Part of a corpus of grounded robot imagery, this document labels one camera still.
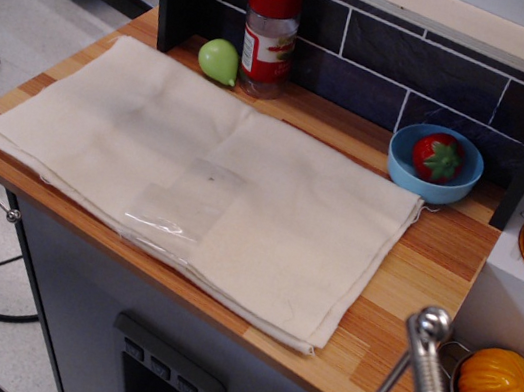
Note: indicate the cream cloth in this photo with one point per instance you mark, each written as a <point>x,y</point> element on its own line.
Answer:
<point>291,253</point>

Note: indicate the clear adhesive tape patch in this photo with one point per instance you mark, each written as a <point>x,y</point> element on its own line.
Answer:
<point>187,209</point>

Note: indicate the blue plastic bowl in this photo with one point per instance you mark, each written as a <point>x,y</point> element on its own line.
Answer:
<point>400,167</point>

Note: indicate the green toy pear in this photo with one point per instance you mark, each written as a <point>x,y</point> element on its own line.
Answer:
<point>218,59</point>

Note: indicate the red toy strawberry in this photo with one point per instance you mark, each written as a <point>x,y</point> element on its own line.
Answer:
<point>438,158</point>

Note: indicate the red capped spice jar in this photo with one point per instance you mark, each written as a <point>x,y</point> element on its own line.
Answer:
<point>269,40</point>

